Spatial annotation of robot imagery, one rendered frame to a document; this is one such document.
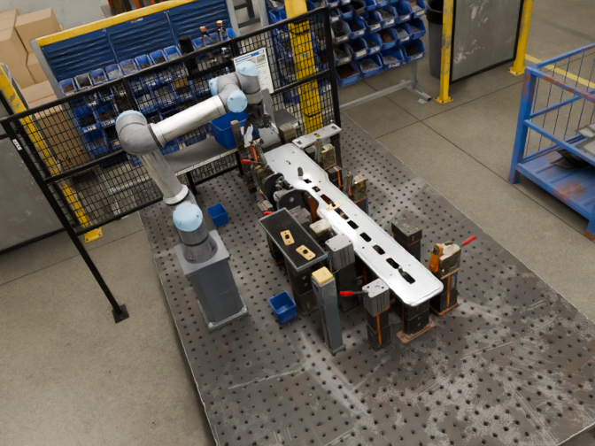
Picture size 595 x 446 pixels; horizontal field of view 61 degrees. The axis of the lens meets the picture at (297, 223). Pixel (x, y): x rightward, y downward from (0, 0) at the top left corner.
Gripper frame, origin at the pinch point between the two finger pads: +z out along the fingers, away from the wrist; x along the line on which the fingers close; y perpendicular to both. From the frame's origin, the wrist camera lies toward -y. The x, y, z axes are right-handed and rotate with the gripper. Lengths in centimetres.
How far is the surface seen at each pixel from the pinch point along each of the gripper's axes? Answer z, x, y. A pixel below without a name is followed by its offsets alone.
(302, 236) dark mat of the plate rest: 28.0, -4.4, 36.7
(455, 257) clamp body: 41, 46, 73
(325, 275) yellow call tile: 28, -8, 61
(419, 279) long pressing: 44, 28, 72
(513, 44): 113, 331, -163
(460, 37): 86, 266, -166
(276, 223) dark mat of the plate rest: 28.0, -9.4, 22.3
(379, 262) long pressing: 44, 21, 55
